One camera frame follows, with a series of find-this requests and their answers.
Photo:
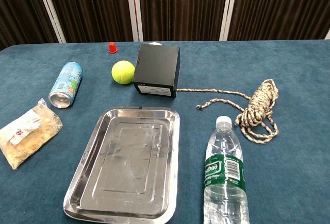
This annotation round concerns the white partition frame post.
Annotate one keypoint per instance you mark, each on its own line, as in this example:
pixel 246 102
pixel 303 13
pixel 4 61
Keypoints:
pixel 228 7
pixel 134 9
pixel 50 7

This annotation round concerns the blue tablecloth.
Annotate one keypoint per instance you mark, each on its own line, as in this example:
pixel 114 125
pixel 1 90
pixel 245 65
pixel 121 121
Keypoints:
pixel 270 170

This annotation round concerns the small white round object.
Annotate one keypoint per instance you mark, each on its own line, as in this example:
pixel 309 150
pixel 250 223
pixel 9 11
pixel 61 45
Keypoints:
pixel 155 43

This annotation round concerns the light blue drink can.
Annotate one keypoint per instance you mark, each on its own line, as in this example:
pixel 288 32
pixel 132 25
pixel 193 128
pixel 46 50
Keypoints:
pixel 67 83

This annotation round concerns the clear bag of snacks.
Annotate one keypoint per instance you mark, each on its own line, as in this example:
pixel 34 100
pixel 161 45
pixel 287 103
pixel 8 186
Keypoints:
pixel 28 136

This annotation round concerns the dark brown pleated curtain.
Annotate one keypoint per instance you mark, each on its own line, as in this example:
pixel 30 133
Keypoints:
pixel 180 5

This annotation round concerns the black cardboard box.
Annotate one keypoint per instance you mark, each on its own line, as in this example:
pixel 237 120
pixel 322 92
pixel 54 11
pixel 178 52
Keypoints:
pixel 158 69

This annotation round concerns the yellow-green tennis ball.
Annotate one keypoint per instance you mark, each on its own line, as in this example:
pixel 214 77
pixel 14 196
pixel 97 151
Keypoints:
pixel 123 72

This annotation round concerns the small red plastic cup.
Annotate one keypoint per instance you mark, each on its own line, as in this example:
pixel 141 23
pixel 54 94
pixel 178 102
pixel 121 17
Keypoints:
pixel 112 48

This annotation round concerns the stainless steel rectangular tray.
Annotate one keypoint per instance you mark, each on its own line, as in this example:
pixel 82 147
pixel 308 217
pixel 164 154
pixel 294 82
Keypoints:
pixel 123 164

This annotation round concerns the clear plastic water bottle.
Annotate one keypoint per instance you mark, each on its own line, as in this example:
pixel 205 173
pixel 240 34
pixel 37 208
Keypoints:
pixel 224 177

